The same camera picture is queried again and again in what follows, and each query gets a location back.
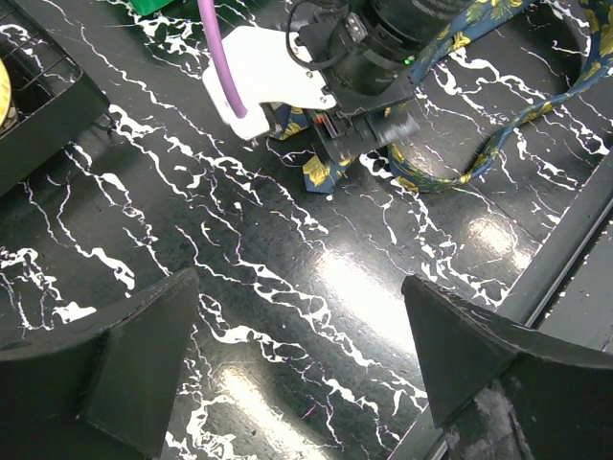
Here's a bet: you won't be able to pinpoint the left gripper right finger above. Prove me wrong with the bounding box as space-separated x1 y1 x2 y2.
401 275 612 459

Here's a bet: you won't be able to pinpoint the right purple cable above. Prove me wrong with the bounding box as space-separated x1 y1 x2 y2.
196 0 249 120

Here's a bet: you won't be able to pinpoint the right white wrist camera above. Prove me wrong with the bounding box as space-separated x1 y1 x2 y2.
202 26 337 141

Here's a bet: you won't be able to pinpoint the green plastic bin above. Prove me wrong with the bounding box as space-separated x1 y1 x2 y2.
128 0 173 15

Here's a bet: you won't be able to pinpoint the black wire dish rack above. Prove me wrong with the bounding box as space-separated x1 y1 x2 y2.
1 1 111 194

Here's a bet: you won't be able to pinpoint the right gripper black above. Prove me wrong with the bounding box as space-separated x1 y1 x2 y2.
286 1 469 163

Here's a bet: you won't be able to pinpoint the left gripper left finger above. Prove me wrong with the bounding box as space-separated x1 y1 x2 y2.
1 268 199 459

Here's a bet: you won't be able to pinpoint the blue yellow floral tie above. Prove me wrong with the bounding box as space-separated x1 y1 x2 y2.
277 1 612 194

